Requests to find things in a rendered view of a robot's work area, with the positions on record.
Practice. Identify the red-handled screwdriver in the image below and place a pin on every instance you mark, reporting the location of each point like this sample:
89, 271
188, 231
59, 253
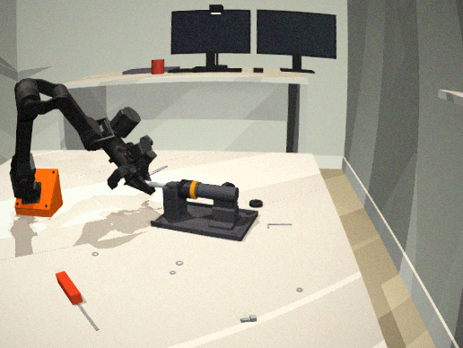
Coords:
72, 293

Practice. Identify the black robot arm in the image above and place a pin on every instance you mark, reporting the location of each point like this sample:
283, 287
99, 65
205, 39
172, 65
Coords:
29, 106

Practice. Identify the dark grey bolt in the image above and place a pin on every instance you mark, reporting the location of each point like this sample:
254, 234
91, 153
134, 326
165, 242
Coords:
251, 318

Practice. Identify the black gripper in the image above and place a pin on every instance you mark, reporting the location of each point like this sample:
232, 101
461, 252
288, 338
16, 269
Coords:
134, 171

